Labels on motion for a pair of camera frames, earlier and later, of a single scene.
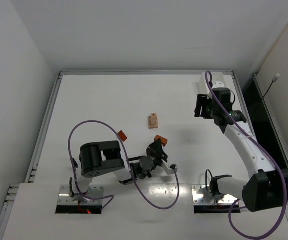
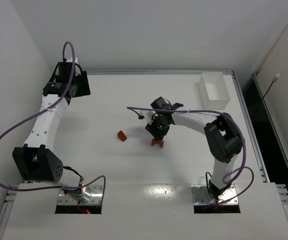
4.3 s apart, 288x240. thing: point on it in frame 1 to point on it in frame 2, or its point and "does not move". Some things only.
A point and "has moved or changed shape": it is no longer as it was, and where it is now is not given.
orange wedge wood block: x=122 y=136 does not move
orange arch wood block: x=164 y=141 has moved or changed shape
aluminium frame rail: x=141 y=72 does not move
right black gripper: x=201 y=106 to x=156 y=133
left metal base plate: x=64 y=198 does not move
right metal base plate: x=202 y=195 does not move
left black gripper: x=156 y=152 to x=82 y=83
